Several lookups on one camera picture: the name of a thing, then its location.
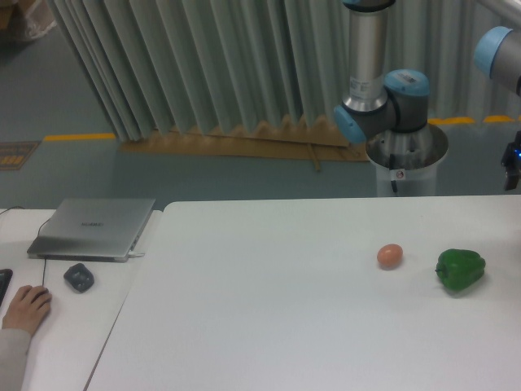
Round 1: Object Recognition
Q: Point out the black keyboard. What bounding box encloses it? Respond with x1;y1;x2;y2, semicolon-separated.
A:
0;269;13;305

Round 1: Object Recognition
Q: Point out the person's bare hand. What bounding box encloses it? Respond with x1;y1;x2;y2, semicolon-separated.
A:
2;285;52;336

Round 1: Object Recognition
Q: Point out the clear plastic bag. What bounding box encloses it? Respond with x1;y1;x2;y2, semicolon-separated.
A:
10;0;57;42

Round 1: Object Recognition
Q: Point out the brown egg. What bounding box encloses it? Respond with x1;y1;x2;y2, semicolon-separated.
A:
377;244;403;269

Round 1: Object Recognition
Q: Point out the dark grey small gadget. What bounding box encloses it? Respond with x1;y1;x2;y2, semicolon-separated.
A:
63;263;94;293

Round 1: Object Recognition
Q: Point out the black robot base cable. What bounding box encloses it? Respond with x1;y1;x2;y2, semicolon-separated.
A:
388;153;399;198

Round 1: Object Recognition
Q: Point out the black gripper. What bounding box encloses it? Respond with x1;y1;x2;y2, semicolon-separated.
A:
501;130;521;191

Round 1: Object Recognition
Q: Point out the white laptop plug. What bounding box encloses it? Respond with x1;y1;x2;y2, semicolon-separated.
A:
127;251;145;259

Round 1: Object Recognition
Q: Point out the pale green pleated curtain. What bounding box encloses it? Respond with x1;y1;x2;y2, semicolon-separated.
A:
50;1;520;141

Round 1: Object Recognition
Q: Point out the beige sleeved forearm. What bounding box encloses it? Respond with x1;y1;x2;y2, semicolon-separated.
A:
1;328;32;391

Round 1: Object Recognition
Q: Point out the silver closed laptop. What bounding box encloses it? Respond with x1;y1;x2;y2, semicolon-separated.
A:
27;198;155;262

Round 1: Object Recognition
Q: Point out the brown cardboard sheet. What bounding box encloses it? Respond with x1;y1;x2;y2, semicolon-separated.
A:
120;115;368;172

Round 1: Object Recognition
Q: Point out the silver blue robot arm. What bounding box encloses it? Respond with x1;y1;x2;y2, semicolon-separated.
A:
334;1;520;197

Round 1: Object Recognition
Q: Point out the cardboard box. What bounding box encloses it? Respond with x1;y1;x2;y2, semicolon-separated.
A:
0;0;18;30

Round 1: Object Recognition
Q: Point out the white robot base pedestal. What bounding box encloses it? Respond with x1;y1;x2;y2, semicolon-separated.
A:
366;124;449;197

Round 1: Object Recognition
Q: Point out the green bell pepper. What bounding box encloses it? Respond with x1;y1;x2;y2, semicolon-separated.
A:
435;248;486;292

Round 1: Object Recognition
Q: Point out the black mouse cable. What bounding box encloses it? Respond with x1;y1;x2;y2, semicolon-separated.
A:
0;206;55;288

